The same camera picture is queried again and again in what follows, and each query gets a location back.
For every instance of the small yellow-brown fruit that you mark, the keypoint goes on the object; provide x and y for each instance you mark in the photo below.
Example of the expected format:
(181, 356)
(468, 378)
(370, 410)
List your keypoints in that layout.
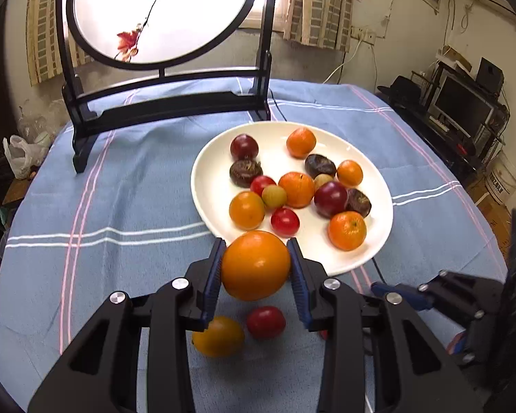
(274, 195)
(324, 180)

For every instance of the computer monitor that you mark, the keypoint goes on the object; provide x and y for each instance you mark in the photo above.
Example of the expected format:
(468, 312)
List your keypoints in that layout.
(462, 103)

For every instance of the dark red plum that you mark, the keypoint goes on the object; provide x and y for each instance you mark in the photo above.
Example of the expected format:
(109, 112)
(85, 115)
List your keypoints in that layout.
(331, 198)
(244, 146)

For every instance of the large orange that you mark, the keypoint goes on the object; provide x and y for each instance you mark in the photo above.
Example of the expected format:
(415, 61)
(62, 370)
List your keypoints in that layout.
(256, 265)

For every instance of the white oval plate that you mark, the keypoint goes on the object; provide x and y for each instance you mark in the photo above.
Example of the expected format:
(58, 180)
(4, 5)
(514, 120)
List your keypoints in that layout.
(215, 180)

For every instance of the black framed round painted screen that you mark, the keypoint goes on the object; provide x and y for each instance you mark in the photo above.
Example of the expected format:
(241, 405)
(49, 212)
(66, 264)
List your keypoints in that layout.
(155, 8)

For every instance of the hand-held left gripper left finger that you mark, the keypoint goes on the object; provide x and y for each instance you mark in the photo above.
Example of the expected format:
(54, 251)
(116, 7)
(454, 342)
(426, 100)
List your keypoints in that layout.
(213, 279)

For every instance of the black speaker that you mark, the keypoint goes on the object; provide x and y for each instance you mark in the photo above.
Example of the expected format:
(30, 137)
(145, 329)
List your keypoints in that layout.
(490, 75)

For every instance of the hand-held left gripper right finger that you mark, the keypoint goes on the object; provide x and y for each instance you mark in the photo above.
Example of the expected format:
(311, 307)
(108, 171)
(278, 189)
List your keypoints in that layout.
(299, 284)

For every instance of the blue striped tablecloth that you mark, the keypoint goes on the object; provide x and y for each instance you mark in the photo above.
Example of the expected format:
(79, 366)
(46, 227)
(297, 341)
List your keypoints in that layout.
(133, 223)

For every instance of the black media stand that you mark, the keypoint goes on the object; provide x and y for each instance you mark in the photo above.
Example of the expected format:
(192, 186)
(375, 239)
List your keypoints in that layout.
(430, 137)

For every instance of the dark brown water chestnut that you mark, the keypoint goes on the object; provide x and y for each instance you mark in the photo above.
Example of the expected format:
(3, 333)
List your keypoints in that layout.
(360, 203)
(245, 173)
(320, 165)

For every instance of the orange mandarin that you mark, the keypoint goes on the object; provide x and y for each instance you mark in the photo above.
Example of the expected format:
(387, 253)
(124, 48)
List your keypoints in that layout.
(299, 189)
(246, 210)
(349, 173)
(347, 230)
(301, 142)

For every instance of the checked curtain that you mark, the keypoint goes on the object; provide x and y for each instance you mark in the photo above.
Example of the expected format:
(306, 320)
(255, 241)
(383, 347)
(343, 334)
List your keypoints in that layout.
(47, 43)
(318, 4)

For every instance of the yellow-green orange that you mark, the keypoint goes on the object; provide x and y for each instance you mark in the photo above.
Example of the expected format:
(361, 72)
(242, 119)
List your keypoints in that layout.
(219, 337)

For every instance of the white bucket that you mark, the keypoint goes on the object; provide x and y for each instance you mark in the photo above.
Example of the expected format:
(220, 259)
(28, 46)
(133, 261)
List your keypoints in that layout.
(504, 178)

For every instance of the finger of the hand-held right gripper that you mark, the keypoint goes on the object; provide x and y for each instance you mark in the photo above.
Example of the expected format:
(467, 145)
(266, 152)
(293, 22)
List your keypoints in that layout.
(458, 344)
(395, 292)

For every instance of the white plastic bag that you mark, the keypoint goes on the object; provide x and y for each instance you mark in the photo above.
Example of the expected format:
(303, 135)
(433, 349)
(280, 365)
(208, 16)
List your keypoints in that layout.
(21, 157)

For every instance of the black bag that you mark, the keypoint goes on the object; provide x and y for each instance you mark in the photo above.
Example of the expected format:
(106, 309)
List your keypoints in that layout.
(402, 88)

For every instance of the white wall socket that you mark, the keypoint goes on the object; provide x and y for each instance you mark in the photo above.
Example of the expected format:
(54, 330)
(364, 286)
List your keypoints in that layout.
(363, 35)

